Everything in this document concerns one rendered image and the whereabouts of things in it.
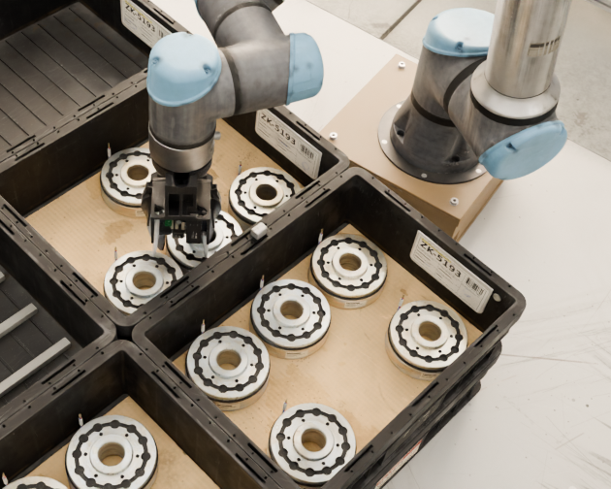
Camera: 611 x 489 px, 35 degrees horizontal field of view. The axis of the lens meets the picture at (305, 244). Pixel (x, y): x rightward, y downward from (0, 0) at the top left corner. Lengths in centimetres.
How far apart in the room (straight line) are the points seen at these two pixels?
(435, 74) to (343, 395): 47
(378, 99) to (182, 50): 62
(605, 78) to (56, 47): 186
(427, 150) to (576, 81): 154
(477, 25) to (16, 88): 69
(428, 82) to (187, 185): 45
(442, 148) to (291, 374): 45
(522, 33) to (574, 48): 190
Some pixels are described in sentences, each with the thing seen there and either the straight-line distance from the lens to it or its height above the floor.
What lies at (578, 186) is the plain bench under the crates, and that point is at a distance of 171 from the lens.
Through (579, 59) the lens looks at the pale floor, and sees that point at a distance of 307.
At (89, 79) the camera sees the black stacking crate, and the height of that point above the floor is 83.
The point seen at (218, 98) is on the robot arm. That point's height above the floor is 116.
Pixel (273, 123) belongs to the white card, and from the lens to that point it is 139.
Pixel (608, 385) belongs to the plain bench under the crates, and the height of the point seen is 70.
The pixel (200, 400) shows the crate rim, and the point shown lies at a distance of 110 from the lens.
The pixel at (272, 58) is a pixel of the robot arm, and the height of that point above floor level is 118.
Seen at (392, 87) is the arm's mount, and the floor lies 79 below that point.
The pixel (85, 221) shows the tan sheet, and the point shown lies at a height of 83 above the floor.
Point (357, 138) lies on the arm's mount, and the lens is 153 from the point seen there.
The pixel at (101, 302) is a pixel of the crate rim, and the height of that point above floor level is 93.
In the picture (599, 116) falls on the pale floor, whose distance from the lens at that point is 292.
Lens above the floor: 191
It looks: 53 degrees down
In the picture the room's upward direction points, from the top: 10 degrees clockwise
